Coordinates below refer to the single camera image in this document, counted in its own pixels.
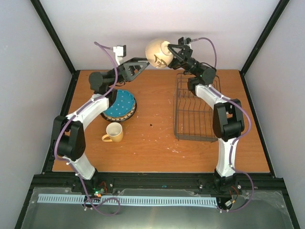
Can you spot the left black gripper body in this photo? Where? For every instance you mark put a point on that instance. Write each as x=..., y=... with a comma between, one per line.
x=120, y=77

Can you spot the controller board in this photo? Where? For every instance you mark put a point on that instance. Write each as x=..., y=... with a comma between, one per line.
x=100, y=190
x=234, y=193

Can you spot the black rimmed striped plate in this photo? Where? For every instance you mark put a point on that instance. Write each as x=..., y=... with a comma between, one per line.
x=122, y=102

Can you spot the white ceramic bowl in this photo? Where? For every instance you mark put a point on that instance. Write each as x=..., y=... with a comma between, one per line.
x=158, y=54

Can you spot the teal polka dot plate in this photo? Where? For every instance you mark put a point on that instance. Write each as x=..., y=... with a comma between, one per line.
x=123, y=94

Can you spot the right controller board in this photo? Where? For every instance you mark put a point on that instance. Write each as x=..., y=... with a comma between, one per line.
x=234, y=193

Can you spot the black wire dish rack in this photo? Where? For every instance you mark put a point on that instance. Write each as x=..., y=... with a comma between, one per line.
x=192, y=116

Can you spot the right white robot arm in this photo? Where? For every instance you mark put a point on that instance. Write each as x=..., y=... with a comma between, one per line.
x=228, y=120

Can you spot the yellow mug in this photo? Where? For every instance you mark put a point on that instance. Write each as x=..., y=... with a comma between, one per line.
x=114, y=133

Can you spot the yellow plate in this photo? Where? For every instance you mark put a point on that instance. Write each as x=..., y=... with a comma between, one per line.
x=119, y=113

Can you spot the left controller board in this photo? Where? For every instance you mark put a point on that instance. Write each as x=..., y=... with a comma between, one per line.
x=100, y=190

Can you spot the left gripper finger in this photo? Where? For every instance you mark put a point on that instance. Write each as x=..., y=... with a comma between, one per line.
x=134, y=69
x=136, y=61

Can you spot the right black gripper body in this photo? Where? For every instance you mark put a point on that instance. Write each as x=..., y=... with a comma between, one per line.
x=188, y=64

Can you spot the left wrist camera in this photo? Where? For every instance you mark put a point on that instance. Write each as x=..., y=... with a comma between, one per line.
x=119, y=52

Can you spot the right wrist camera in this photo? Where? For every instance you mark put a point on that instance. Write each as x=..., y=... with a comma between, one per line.
x=184, y=41

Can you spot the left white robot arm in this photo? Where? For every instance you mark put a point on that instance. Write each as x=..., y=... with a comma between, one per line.
x=68, y=136

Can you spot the black aluminium frame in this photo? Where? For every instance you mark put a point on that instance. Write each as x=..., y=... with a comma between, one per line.
x=267, y=181

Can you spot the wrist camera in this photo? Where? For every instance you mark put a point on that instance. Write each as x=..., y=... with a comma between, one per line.
x=184, y=41
x=119, y=52

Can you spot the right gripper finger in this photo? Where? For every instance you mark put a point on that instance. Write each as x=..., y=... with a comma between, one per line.
x=176, y=61
x=178, y=46

